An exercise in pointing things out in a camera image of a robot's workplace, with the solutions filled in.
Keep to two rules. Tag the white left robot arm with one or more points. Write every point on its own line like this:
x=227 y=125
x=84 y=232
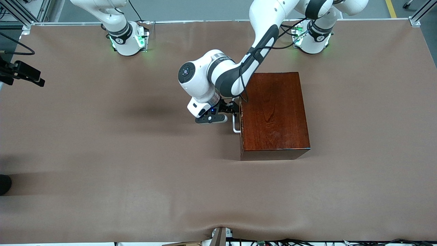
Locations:
x=205 y=75

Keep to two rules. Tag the large table cover sheet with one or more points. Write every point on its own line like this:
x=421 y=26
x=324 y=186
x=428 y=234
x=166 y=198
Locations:
x=136 y=153

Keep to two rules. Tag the aluminium frame post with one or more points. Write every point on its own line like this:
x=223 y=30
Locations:
x=17 y=13
x=418 y=17

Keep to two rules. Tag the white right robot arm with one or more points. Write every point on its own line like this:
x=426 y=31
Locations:
x=126 y=44

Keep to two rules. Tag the black round object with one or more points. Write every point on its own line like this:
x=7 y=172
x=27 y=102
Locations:
x=4 y=184

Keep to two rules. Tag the dark wooden drawer cabinet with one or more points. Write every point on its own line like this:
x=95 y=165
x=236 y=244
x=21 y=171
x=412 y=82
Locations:
x=273 y=119

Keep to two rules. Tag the grey metal bracket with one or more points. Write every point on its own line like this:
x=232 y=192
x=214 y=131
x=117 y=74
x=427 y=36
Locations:
x=220 y=237

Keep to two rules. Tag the black caster wheel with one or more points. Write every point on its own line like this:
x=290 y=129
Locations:
x=408 y=4

